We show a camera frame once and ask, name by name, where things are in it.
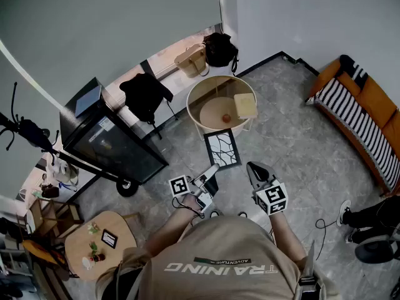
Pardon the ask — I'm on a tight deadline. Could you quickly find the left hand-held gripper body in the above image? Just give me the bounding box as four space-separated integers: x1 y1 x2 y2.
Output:
168 174 214 214

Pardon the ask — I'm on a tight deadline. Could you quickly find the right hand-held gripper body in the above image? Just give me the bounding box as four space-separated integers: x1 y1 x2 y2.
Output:
251 174 289 216

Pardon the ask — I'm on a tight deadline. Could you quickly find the black white patterned picture frame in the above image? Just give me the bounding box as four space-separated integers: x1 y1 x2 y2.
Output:
203 128 243 171

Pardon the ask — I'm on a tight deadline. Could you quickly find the person's right forearm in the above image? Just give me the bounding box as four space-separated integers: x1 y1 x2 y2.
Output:
267 211 309 263

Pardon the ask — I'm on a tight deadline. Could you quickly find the person's left forearm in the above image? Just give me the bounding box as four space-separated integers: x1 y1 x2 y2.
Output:
144 196 204 258

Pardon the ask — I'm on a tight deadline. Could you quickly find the black shoulder bag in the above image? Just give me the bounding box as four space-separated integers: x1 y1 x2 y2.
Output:
119 72 174 126

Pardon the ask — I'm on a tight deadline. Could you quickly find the black cabinet wheel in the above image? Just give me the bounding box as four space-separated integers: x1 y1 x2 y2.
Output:
116 179 139 198

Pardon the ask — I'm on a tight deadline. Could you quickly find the person's beige shirt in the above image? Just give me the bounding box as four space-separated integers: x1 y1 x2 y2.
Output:
94 215 342 300

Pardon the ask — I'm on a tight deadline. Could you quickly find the beige book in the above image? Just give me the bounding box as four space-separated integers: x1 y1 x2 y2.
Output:
233 92 259 121

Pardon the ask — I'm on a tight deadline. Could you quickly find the round wooden side table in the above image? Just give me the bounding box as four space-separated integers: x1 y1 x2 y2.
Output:
186 74 259 138

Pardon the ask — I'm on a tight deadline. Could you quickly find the black white striped blanket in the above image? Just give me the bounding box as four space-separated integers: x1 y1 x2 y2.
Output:
313 54 400 193

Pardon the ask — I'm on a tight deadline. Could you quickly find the small potted green plant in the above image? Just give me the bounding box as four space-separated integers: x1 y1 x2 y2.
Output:
88 241 106 263

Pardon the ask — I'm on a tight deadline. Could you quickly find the beige tote bag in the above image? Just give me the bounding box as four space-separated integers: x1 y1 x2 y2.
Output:
173 44 209 79

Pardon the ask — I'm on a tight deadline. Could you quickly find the small wooden side table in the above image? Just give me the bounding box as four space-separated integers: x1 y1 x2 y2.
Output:
64 211 138 281

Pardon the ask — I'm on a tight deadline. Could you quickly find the pale hanging bag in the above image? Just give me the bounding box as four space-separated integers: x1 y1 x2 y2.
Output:
46 160 79 188

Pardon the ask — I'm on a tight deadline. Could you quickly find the black backpack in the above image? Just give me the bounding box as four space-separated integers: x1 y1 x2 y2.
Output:
202 32 239 75

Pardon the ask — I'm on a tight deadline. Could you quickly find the grey-blue notebook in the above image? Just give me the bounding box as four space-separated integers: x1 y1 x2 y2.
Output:
74 84 103 119

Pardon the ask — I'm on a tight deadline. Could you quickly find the wooden chair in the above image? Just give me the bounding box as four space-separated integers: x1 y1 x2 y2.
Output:
29 196 84 239

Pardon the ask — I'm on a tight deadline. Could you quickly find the brown small bag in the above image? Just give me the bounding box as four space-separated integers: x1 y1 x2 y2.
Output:
41 184 61 199

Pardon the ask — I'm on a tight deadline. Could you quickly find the orange sofa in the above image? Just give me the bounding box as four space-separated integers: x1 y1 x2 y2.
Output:
305 54 400 197

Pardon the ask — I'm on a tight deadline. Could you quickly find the black coat rack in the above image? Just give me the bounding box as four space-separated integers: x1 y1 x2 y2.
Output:
0 81 62 167

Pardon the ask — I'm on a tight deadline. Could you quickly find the black floor cable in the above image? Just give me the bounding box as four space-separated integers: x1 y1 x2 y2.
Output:
314 217 342 262

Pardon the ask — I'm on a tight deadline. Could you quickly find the grey shoulder strap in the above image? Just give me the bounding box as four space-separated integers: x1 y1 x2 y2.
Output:
292 240 323 300

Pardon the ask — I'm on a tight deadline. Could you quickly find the black-framed rectangular tray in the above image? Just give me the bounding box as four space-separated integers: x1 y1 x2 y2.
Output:
101 228 119 249

